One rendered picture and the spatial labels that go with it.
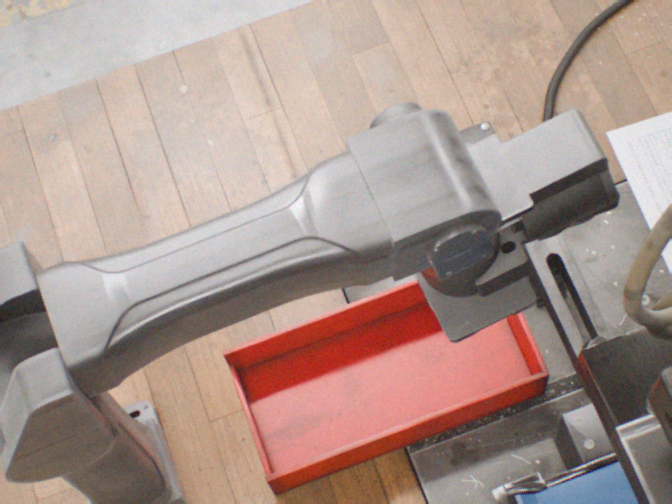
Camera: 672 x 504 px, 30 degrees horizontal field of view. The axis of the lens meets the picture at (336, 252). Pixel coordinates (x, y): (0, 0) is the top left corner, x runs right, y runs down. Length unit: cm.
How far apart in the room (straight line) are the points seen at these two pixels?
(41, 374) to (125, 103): 64
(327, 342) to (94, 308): 49
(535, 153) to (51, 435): 31
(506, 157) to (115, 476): 34
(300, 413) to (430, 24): 41
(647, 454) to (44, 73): 175
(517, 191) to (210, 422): 48
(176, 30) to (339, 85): 117
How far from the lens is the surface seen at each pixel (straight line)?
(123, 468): 85
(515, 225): 74
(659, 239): 59
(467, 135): 116
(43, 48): 242
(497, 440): 109
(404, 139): 67
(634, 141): 120
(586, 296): 106
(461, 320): 83
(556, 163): 72
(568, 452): 105
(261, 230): 65
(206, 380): 112
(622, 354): 87
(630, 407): 86
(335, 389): 110
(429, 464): 109
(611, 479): 100
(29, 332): 72
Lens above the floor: 196
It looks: 67 degrees down
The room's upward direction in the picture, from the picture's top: 12 degrees counter-clockwise
